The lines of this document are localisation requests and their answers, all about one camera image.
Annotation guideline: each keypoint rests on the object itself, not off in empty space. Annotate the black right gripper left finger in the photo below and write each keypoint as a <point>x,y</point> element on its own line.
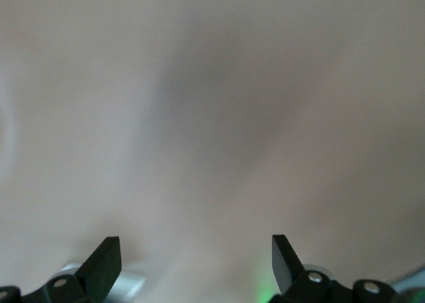
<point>103,266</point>

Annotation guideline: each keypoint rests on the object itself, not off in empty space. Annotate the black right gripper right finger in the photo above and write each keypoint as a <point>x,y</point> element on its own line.
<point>285,266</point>

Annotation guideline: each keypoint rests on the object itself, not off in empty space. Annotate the brown table cover sheet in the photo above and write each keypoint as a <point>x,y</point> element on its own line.
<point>212,83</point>

